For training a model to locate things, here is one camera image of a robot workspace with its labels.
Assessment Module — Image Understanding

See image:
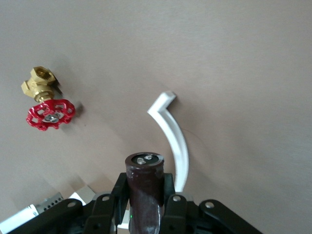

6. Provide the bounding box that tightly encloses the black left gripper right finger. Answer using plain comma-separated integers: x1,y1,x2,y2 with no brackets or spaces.
158,173,264,234

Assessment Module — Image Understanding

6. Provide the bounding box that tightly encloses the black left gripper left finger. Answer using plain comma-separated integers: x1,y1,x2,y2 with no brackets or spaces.
0,173,130,234

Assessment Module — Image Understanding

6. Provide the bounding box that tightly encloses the dark brown cylindrical capacitor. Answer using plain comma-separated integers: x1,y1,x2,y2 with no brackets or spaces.
124,151,164,234

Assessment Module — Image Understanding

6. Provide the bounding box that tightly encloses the grey metal box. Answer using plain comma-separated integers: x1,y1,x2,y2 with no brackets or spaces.
0,185,96,226

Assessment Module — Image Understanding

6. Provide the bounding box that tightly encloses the brass valve with red handwheel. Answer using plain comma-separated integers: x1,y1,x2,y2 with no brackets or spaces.
20,66,76,132

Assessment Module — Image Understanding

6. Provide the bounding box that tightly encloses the white curved plastic bracket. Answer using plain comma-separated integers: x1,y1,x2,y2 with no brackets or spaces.
117,91,190,230

